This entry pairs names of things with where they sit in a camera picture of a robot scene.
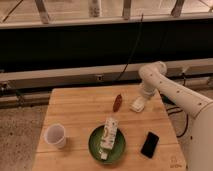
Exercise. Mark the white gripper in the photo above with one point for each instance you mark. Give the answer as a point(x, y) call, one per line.
point(146, 91)

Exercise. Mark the black smartphone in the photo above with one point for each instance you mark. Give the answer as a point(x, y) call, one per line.
point(150, 145)

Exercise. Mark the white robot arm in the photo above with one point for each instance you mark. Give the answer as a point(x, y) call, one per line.
point(198, 106)

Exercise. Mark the white carton box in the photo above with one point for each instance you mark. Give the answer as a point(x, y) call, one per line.
point(109, 133)

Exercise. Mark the green bowl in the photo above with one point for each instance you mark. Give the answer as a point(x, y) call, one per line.
point(95, 150)

